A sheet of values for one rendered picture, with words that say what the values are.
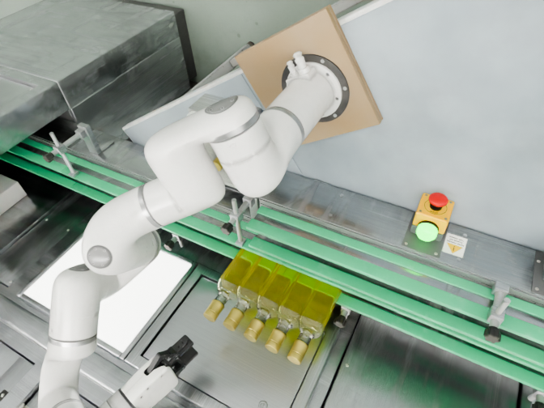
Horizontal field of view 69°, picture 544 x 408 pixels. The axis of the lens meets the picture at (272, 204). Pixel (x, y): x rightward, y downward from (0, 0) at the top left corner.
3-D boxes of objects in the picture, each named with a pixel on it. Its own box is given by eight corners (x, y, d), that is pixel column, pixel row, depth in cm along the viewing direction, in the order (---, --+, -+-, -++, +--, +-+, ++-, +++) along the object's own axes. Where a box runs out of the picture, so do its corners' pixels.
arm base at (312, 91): (273, 57, 84) (235, 91, 75) (324, 40, 76) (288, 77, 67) (302, 119, 92) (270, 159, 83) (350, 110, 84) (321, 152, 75)
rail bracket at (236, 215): (249, 223, 112) (225, 255, 104) (243, 180, 99) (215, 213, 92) (258, 227, 111) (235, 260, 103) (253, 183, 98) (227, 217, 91)
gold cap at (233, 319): (232, 312, 99) (223, 327, 97) (231, 305, 97) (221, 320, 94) (244, 318, 98) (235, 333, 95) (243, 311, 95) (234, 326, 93)
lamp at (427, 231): (415, 230, 91) (412, 240, 89) (420, 218, 88) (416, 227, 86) (435, 237, 90) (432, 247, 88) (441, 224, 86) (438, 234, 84)
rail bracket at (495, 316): (488, 284, 84) (478, 337, 76) (501, 264, 79) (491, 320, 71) (508, 291, 83) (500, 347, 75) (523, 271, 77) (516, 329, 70)
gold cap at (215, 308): (214, 304, 102) (204, 318, 99) (211, 297, 99) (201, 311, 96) (225, 309, 100) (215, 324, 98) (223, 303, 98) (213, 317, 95)
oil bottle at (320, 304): (329, 268, 108) (295, 335, 96) (330, 256, 104) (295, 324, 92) (349, 276, 106) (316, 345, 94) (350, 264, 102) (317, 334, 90)
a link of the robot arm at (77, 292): (120, 352, 70) (157, 324, 84) (131, 233, 68) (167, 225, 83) (37, 336, 72) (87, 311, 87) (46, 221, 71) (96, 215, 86)
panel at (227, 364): (101, 223, 141) (20, 299, 121) (98, 217, 138) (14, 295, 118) (340, 331, 109) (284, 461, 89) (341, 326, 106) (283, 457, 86)
